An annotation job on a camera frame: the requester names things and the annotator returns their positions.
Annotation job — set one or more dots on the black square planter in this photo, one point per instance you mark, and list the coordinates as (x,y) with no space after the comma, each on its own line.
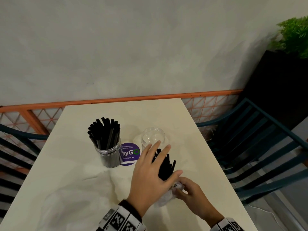
(276,88)

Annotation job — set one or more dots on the bundle of black straws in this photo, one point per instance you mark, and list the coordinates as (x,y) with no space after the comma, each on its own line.
(166,165)

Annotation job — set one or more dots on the person's left hand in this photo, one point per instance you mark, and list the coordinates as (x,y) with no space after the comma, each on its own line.
(146,182)

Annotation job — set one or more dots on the person's left forearm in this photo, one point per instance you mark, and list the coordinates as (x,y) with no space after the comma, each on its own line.
(125,220)

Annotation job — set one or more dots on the person's left thumb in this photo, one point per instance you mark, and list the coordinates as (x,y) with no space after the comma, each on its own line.
(172,179)

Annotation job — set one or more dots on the green leafy plant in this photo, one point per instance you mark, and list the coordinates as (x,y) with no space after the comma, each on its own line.
(292,36)

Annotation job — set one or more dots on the round purple sticker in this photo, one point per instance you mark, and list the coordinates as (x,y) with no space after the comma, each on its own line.
(131,155)

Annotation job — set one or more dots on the white marker wrist band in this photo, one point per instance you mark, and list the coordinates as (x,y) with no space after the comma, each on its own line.
(120,221)
(229,226)

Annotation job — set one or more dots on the clear plastic wrapper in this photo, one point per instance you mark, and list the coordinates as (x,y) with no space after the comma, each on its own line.
(167,198)

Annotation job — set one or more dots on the teal slatted metal chair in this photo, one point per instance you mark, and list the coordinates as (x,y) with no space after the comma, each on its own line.
(16,161)
(259,151)

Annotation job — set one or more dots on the clear plastic jar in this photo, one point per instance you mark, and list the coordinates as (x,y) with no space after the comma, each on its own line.
(109,156)
(152,138)

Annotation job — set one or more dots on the orange metal lattice railing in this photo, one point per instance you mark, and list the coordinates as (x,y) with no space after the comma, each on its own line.
(36,115)

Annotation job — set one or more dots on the person's right thumb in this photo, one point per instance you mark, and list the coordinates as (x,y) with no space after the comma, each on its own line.
(182,194)

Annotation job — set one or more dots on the bunch of upright black straws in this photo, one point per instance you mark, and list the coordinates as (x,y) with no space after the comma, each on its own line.
(104,132)

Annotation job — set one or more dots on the person's right forearm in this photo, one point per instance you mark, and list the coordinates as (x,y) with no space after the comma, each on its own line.
(227,224)

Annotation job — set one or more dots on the person's left middle finger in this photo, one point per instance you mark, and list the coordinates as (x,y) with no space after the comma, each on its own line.
(154,151)

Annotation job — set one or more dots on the person's right hand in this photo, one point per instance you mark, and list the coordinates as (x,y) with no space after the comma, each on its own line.
(198,202)

